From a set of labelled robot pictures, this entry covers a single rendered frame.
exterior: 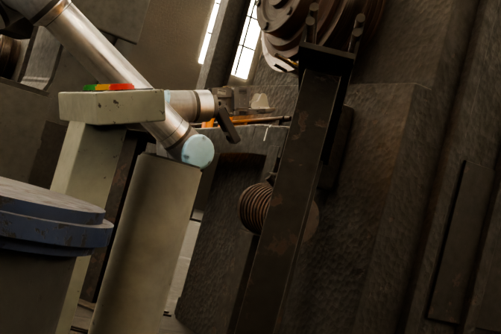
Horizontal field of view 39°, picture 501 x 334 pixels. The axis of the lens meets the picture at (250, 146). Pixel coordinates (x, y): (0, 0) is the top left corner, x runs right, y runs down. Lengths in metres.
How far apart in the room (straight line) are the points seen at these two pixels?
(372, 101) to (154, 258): 0.88
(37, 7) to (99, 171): 0.63
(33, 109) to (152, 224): 3.10
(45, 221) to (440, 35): 1.34
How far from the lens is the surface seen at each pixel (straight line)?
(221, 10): 9.33
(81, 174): 1.14
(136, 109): 1.09
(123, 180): 2.44
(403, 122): 1.79
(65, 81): 4.84
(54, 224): 0.74
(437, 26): 1.91
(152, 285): 1.25
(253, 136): 2.17
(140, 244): 1.23
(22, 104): 4.27
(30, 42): 6.38
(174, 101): 1.91
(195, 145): 1.77
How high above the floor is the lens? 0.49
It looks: 4 degrees up
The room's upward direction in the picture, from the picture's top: 15 degrees clockwise
